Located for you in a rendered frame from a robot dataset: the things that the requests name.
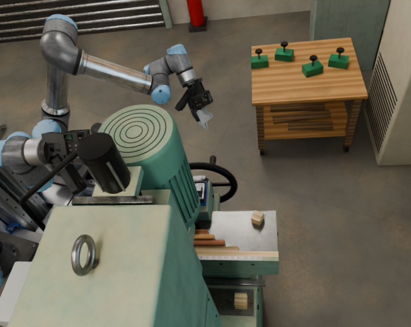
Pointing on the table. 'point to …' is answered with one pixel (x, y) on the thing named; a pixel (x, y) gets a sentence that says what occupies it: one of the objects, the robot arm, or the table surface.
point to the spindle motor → (156, 154)
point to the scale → (230, 258)
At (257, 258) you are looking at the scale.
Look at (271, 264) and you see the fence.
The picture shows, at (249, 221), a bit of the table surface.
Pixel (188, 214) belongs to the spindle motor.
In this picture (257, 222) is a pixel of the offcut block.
